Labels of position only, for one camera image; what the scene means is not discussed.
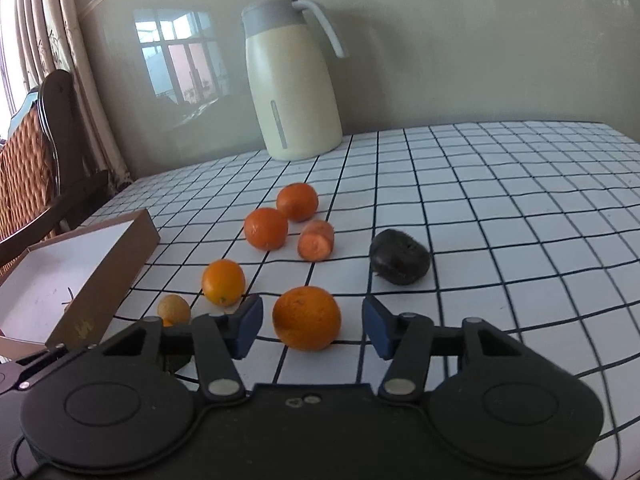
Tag small yellow fruit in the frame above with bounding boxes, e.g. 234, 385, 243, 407
157, 294, 192, 327

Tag dark brown round fruit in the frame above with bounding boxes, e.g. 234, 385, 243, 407
369, 228, 432, 287

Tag large orange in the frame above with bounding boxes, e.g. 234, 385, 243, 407
272, 286, 343, 352

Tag dark wooden armchair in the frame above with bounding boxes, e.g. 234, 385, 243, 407
0, 69, 112, 273

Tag orange carrot piece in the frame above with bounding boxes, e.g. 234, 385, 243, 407
298, 220, 335, 262

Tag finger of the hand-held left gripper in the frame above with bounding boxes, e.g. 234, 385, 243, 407
0, 344, 68, 397

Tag cream thermos jug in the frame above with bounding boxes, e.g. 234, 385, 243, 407
241, 0, 347, 162

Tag beige patterned curtain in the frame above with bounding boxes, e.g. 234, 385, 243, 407
0, 0, 134, 184

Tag white cardboard tray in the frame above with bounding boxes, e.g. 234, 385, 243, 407
75, 121, 640, 461

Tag small glossy orange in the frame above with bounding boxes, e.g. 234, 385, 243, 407
201, 259, 247, 308

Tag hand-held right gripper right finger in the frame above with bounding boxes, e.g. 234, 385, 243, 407
361, 295, 523, 405

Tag orange woven chair cushion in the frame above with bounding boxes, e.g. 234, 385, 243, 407
0, 107, 57, 243

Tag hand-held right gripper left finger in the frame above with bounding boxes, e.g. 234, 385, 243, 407
102, 294, 264, 404

